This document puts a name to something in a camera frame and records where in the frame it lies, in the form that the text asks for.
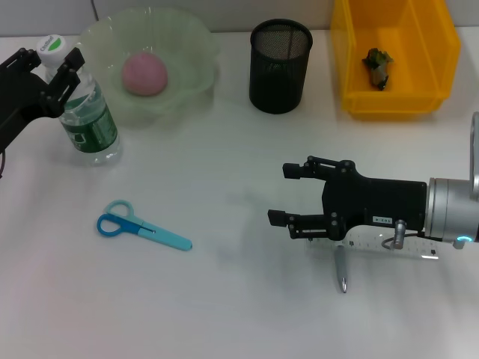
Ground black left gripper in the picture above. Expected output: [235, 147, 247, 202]
[0, 47, 85, 151]

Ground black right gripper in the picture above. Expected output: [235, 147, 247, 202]
[266, 156, 428, 241]

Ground clear bottle green label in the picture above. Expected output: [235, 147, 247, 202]
[37, 35, 123, 168]

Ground pink peach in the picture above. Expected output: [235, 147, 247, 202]
[121, 52, 168, 97]

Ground blue scissors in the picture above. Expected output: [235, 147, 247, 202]
[96, 200, 194, 252]

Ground green plastic wrapper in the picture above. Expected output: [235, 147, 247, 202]
[361, 47, 396, 90]

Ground clear plastic ruler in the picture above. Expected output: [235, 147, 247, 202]
[306, 227, 441, 262]

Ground silver pen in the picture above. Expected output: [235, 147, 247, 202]
[334, 245, 350, 295]

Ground black mesh pen holder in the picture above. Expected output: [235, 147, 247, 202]
[248, 19, 313, 114]

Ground translucent green fruit plate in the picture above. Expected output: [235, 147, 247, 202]
[76, 7, 222, 126]

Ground yellow plastic bin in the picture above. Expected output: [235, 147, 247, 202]
[329, 0, 461, 120]

